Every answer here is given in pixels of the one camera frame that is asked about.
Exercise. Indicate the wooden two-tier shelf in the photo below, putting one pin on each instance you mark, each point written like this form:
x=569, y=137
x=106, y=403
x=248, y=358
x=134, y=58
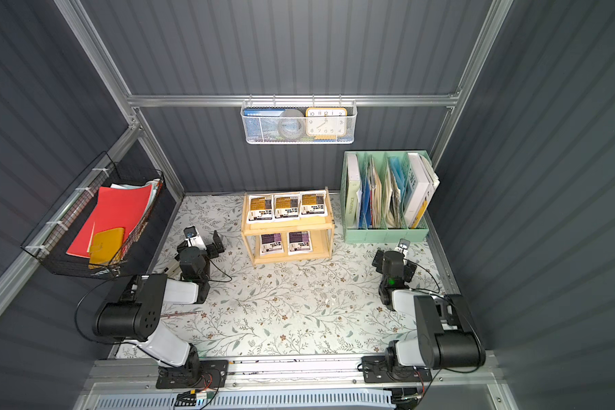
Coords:
x=321, y=231

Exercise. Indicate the white wire mesh basket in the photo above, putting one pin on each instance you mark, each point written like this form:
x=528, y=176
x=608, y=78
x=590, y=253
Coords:
x=350, y=105

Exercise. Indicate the purple coffee bag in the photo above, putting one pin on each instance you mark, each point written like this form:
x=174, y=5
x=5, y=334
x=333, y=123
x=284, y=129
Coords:
x=299, y=243
x=271, y=244

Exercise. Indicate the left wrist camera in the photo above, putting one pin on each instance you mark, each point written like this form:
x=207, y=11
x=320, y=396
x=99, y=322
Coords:
x=193, y=238

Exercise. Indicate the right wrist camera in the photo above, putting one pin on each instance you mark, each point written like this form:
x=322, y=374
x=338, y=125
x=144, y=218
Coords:
x=403, y=246

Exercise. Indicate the grey tape roll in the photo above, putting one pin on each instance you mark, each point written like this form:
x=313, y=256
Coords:
x=291, y=124

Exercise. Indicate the yellow notebook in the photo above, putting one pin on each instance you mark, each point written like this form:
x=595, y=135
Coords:
x=106, y=247

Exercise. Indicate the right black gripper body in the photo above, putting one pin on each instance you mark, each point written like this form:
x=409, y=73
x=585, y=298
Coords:
x=379, y=259

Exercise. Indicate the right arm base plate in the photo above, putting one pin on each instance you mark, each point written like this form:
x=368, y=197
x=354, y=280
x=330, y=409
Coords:
x=376, y=369

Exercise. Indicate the yellow analog clock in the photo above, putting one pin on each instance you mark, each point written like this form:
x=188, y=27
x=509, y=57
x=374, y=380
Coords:
x=326, y=123

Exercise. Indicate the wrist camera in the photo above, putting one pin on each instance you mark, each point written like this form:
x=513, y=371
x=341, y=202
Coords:
x=193, y=238
x=403, y=246

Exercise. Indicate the red folder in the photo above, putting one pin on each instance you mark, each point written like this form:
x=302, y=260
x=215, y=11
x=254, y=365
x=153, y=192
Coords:
x=116, y=207

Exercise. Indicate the yellow coffee bag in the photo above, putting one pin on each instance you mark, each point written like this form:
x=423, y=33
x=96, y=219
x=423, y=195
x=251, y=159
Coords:
x=286, y=206
x=313, y=203
x=260, y=208

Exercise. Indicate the grey stapler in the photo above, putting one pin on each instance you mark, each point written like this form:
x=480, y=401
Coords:
x=172, y=269

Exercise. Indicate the white large book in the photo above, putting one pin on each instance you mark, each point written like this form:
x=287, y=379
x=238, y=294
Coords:
x=421, y=184

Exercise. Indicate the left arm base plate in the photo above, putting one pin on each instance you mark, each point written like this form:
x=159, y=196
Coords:
x=209, y=374

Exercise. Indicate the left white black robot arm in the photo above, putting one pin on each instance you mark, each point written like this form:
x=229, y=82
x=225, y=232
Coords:
x=133, y=315

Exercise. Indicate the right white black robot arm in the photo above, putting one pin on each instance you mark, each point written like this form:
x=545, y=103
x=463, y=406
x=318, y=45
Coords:
x=445, y=334

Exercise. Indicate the white book left slot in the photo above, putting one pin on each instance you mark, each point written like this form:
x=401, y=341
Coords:
x=353, y=190

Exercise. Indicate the mint green file organizer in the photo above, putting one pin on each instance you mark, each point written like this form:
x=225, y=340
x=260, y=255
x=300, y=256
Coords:
x=382, y=186

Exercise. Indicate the black wire side basket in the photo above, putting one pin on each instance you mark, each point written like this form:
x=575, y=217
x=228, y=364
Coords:
x=49, y=242

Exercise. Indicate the blue box in basket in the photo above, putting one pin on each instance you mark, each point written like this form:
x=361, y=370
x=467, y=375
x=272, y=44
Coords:
x=261, y=124

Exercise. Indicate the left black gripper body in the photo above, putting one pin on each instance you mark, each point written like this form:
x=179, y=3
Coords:
x=211, y=245

